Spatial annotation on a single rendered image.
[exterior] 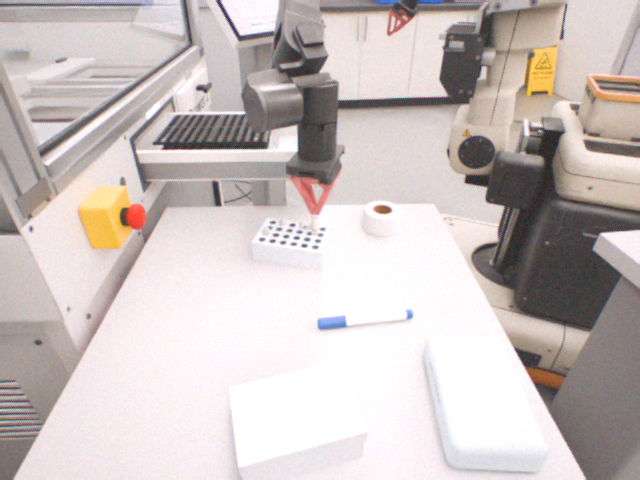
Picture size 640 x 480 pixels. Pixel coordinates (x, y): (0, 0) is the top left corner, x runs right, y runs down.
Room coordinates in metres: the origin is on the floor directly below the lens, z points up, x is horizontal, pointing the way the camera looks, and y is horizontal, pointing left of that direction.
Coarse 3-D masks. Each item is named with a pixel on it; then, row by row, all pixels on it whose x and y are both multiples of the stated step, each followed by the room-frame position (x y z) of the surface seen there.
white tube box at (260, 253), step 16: (272, 224) 0.62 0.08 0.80; (288, 224) 0.62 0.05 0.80; (320, 224) 0.62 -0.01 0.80; (256, 240) 0.57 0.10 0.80; (272, 240) 0.57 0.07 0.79; (288, 240) 0.57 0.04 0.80; (304, 240) 0.57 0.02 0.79; (320, 240) 0.57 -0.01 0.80; (256, 256) 0.56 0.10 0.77; (272, 256) 0.55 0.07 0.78; (288, 256) 0.54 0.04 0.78; (304, 256) 0.54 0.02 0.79; (320, 256) 0.53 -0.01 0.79
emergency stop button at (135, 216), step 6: (132, 204) 0.52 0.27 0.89; (138, 204) 0.52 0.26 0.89; (132, 210) 0.51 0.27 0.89; (138, 210) 0.51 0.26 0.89; (144, 210) 0.53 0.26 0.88; (126, 216) 0.51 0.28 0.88; (132, 216) 0.50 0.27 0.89; (138, 216) 0.51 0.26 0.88; (144, 216) 0.52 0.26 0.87; (132, 222) 0.50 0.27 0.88; (138, 222) 0.50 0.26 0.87; (144, 222) 0.52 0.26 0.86; (132, 228) 0.50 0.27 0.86; (138, 228) 0.50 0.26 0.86
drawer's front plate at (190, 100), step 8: (200, 72) 1.25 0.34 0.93; (192, 80) 1.15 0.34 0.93; (200, 80) 1.21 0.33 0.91; (184, 88) 1.06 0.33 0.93; (192, 88) 1.11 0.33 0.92; (176, 96) 1.02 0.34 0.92; (184, 96) 1.03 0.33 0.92; (192, 96) 1.10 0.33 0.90; (200, 96) 1.19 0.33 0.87; (208, 96) 1.29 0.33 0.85; (184, 104) 1.02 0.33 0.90; (192, 104) 1.09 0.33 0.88; (208, 104) 1.27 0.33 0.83
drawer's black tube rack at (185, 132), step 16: (176, 128) 0.84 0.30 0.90; (192, 128) 0.84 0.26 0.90; (208, 128) 0.84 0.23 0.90; (224, 128) 0.84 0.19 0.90; (240, 128) 0.84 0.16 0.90; (160, 144) 0.76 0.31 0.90; (176, 144) 0.76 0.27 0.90; (192, 144) 0.76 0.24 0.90; (208, 144) 0.82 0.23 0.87; (224, 144) 0.82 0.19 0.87; (240, 144) 0.82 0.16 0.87; (256, 144) 0.77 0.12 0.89
